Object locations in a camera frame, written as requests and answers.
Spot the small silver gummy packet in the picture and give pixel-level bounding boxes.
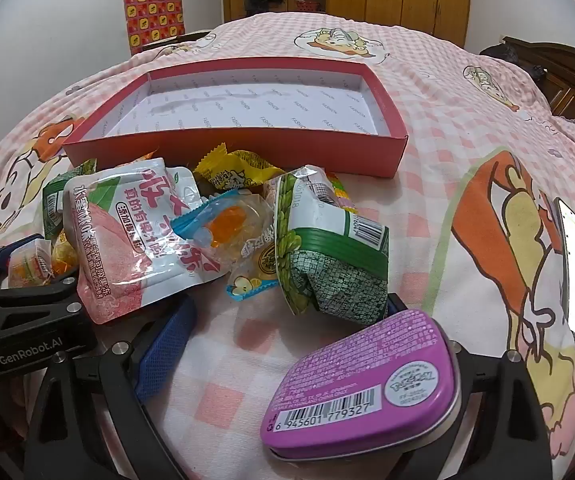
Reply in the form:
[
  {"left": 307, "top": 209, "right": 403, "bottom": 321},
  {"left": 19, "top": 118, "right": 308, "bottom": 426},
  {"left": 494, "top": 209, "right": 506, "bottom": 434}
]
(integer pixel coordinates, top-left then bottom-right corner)
[{"left": 8, "top": 239, "right": 53, "bottom": 288}]

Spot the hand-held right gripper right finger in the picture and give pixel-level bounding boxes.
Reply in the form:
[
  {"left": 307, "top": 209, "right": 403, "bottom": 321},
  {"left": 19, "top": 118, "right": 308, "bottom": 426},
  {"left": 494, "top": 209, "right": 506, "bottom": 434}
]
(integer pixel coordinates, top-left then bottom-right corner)
[{"left": 386, "top": 291, "right": 553, "bottom": 480}]

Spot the clear blue orange candy packet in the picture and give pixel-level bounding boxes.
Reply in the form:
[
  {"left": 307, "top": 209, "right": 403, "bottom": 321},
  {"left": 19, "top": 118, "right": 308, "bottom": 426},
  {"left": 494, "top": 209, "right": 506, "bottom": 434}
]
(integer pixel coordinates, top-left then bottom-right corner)
[{"left": 170, "top": 187, "right": 281, "bottom": 302}]

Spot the white pink jelly pouch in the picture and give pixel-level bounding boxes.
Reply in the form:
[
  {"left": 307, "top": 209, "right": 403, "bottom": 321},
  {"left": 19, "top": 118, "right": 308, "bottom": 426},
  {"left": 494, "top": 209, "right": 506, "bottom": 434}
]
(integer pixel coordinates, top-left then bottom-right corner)
[{"left": 62, "top": 157, "right": 231, "bottom": 325}]

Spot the yellow corn snack packet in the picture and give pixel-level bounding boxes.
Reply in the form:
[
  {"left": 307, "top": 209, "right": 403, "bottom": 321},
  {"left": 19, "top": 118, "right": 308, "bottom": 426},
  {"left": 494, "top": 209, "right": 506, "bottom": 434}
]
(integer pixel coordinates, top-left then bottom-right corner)
[{"left": 194, "top": 142, "right": 283, "bottom": 196}]

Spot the dark wooden table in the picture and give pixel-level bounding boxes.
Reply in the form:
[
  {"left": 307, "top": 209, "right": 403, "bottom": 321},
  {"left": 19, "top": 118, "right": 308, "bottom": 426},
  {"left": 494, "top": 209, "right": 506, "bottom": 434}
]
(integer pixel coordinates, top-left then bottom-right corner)
[{"left": 142, "top": 29, "right": 214, "bottom": 54}]

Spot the small green snack packet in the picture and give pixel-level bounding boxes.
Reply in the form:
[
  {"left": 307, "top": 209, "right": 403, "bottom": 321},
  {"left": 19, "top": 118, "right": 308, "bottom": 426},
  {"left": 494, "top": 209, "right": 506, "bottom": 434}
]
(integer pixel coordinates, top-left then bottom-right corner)
[{"left": 42, "top": 159, "right": 98, "bottom": 241}]

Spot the red yellow patterned box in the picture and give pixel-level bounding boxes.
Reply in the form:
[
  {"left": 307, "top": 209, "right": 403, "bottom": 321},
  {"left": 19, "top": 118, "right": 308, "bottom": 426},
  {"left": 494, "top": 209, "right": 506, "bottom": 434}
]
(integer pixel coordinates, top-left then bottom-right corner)
[{"left": 122, "top": 0, "right": 187, "bottom": 57}]

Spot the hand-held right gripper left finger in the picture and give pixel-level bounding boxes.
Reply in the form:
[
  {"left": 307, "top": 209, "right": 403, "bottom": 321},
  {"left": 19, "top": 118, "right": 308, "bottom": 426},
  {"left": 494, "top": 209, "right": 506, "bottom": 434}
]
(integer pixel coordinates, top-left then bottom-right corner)
[{"left": 25, "top": 295, "right": 198, "bottom": 480}]

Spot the red cardboard box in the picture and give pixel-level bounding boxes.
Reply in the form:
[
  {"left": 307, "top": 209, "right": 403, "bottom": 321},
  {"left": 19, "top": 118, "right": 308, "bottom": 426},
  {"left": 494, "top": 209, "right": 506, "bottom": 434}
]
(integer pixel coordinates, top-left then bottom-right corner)
[{"left": 62, "top": 62, "right": 409, "bottom": 178}]

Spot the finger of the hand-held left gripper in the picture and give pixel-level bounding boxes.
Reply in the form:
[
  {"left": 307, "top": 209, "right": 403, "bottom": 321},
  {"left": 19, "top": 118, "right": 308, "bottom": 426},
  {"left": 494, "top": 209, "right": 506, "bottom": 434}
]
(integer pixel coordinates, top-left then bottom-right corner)
[
  {"left": 0, "top": 272, "right": 81, "bottom": 312},
  {"left": 0, "top": 237, "right": 42, "bottom": 286}
]

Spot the dark cloth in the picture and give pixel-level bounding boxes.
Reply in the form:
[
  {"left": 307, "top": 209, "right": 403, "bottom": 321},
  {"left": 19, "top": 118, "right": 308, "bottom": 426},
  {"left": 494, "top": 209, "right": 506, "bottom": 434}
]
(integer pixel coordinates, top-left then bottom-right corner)
[{"left": 480, "top": 42, "right": 521, "bottom": 70}]

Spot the pink checked cartoon blanket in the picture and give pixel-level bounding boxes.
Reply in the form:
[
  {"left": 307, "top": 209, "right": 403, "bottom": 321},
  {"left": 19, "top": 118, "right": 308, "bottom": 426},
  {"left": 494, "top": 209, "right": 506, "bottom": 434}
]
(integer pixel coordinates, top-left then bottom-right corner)
[{"left": 0, "top": 10, "right": 575, "bottom": 480}]

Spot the purple candy tin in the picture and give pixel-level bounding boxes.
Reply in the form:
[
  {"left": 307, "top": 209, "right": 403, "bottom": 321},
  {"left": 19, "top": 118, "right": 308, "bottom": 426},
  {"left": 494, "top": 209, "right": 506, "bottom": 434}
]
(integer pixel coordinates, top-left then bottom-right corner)
[{"left": 260, "top": 308, "right": 463, "bottom": 461}]

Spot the green pea snack packet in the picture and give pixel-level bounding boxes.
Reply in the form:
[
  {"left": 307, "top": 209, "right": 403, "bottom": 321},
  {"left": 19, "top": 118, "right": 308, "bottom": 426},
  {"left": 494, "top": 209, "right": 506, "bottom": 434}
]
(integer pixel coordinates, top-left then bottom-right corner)
[{"left": 274, "top": 164, "right": 391, "bottom": 322}]

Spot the dark wooden headboard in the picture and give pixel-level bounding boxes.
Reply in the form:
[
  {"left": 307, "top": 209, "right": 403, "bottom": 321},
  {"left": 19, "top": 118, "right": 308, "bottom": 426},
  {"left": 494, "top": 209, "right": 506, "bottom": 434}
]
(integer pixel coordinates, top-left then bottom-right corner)
[{"left": 480, "top": 36, "right": 575, "bottom": 128}]

